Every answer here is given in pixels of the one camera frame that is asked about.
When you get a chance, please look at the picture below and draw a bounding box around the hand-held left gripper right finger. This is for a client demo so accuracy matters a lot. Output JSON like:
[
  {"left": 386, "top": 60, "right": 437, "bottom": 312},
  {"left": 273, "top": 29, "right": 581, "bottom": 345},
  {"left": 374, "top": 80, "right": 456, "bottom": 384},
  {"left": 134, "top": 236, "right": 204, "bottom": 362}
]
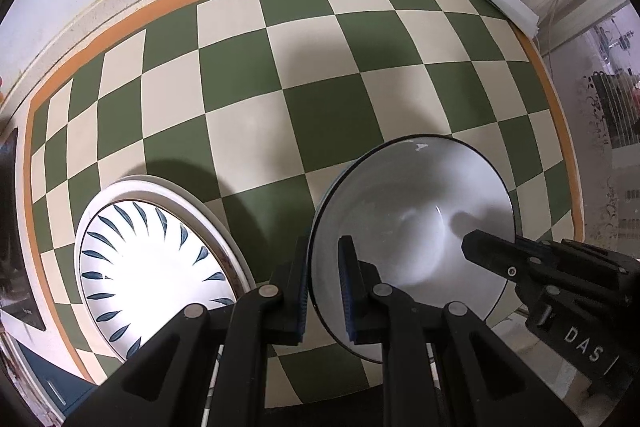
[{"left": 337, "top": 234, "right": 571, "bottom": 427}]

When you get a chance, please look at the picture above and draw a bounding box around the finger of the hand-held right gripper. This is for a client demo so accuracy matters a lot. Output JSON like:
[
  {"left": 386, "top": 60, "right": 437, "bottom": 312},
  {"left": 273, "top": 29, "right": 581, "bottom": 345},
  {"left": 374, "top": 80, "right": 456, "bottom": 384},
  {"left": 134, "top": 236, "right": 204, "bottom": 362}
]
[{"left": 461, "top": 229, "right": 558, "bottom": 288}]

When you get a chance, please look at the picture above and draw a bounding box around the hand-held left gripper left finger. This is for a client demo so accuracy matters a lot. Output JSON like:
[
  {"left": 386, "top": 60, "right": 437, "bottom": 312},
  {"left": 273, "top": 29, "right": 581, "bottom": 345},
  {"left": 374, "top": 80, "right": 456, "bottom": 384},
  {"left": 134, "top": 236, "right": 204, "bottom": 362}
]
[{"left": 62, "top": 234, "right": 311, "bottom": 427}]

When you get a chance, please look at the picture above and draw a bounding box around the white bowl with blue print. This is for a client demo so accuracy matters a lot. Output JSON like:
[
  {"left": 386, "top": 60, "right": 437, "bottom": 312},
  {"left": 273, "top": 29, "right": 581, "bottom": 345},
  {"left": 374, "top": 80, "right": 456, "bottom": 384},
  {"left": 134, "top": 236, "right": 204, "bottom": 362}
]
[{"left": 307, "top": 134, "right": 517, "bottom": 364}]

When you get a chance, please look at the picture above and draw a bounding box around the white plate with blue leaves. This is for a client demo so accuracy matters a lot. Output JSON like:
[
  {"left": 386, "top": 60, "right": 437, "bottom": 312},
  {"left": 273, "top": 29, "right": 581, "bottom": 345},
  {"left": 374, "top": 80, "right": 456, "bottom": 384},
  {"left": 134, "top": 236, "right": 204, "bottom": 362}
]
[{"left": 75, "top": 199, "right": 237, "bottom": 360}]

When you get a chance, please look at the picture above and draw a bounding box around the white plate with grey flower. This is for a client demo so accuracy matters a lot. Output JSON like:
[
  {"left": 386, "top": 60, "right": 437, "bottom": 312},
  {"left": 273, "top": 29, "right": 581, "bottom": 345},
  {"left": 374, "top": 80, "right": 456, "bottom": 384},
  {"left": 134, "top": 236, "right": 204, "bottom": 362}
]
[{"left": 80, "top": 175, "right": 257, "bottom": 303}]

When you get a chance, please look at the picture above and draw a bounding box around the frosted glass door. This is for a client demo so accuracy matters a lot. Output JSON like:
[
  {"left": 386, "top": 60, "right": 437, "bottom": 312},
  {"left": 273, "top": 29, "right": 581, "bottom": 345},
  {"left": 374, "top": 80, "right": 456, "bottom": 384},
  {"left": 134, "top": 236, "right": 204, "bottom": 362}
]
[{"left": 547, "top": 2, "right": 640, "bottom": 258}]

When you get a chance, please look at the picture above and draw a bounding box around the green checkered table mat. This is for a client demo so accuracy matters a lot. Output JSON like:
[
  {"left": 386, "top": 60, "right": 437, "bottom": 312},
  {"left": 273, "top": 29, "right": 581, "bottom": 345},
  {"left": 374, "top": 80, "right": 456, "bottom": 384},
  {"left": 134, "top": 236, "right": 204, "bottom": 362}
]
[{"left": 25, "top": 0, "right": 586, "bottom": 410}]

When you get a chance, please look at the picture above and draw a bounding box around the blue kitchen cabinet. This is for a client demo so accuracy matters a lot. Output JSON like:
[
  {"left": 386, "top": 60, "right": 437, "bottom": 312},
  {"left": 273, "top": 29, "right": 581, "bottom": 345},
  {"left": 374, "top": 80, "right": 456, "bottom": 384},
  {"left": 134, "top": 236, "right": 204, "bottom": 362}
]
[{"left": 20, "top": 342, "right": 96, "bottom": 420}]

